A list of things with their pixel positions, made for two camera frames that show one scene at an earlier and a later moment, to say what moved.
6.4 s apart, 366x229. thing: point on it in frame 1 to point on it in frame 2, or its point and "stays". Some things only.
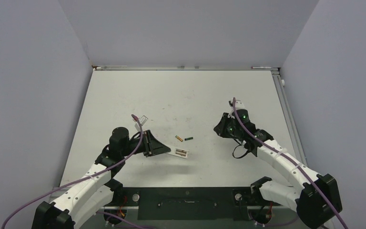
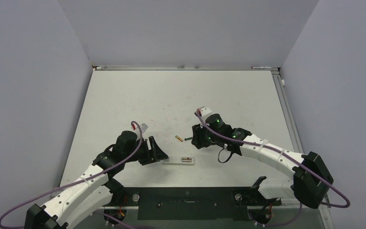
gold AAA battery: x=179 y=138 stays
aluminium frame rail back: x=98 y=67 stays
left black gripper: x=151 y=146 to x=154 y=155
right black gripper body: x=228 y=129 to x=205 y=137
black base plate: x=190 y=202 stays
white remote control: x=181 y=153 to x=179 y=161
